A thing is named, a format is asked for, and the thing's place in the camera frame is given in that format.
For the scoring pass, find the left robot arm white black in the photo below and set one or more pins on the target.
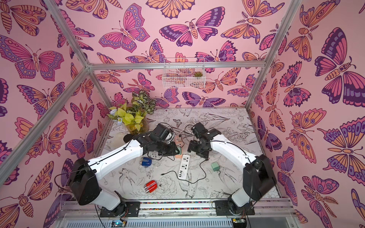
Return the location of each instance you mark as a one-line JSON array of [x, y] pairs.
[[86, 174]]

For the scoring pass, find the orange power strip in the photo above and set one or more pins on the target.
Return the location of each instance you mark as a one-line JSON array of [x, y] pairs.
[[179, 142]]

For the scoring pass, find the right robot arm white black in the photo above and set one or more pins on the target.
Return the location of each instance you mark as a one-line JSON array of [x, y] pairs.
[[258, 177]]

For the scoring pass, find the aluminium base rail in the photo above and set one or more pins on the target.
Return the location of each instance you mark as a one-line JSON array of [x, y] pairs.
[[196, 213]]

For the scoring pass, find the aluminium cage frame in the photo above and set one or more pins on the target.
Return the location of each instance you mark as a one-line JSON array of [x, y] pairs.
[[88, 70]]

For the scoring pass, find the amber glass vase with plants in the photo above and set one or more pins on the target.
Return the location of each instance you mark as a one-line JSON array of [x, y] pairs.
[[133, 116]]

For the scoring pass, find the green charger adapter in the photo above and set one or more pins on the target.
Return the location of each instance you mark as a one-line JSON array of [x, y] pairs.
[[179, 150], [215, 166]]

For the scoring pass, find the white power strip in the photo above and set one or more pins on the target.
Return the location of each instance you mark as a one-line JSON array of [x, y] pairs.
[[182, 174]]

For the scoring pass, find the white wire wall basket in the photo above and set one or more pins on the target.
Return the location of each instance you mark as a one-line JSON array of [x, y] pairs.
[[179, 72]]

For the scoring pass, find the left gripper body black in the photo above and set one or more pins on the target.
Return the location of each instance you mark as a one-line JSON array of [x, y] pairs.
[[167, 149]]

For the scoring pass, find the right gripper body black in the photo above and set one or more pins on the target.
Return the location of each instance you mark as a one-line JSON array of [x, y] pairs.
[[196, 147]]

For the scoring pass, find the small green succulent plant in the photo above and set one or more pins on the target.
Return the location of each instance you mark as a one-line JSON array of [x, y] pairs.
[[198, 74]]

